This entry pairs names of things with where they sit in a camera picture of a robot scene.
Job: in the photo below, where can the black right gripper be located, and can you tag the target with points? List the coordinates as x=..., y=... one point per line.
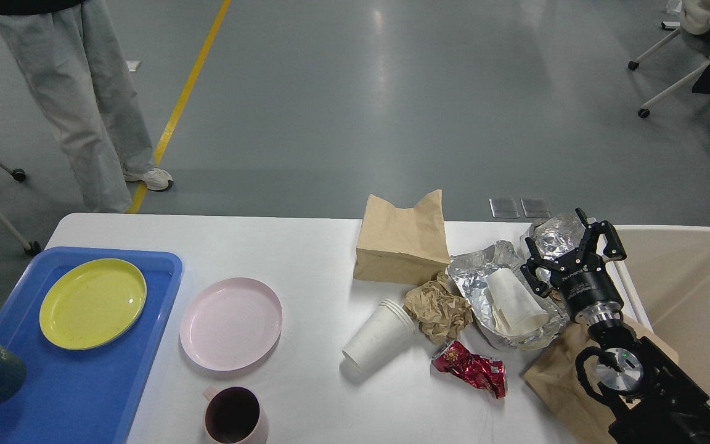
x=589, y=293

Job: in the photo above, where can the pink plate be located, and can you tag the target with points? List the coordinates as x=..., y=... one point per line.
x=231, y=324

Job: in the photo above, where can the pink mug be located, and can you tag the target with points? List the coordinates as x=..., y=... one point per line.
x=234, y=415

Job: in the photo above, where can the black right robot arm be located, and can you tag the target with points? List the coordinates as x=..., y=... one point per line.
x=651, y=398

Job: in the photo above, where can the crumpled foil ball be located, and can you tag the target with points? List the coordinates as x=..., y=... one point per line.
x=554, y=237

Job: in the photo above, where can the white paper cup in foil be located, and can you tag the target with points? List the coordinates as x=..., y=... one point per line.
x=515, y=310

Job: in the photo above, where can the metal floor socket plate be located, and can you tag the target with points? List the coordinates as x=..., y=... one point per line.
x=504, y=208

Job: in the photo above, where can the aluminium foil tray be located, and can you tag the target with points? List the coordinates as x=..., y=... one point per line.
x=469, y=273

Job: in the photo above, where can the flat brown paper bag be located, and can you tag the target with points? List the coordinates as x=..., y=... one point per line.
x=553, y=377

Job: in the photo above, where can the beige plastic bin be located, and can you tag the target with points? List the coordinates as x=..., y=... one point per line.
x=666, y=276

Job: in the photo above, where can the crushed red can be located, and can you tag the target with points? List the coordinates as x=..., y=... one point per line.
x=483, y=373

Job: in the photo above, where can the crumpled brown paper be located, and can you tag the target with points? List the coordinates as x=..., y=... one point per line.
x=440, y=313

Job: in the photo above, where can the stacked white paper cups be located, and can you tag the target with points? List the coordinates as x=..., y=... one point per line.
x=379, y=339

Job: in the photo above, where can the yellow plate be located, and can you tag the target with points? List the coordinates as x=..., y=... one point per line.
x=93, y=304

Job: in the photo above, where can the blue plastic tray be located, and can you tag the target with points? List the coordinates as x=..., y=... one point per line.
x=87, y=396

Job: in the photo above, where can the person in grey trousers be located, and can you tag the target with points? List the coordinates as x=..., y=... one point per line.
x=72, y=63

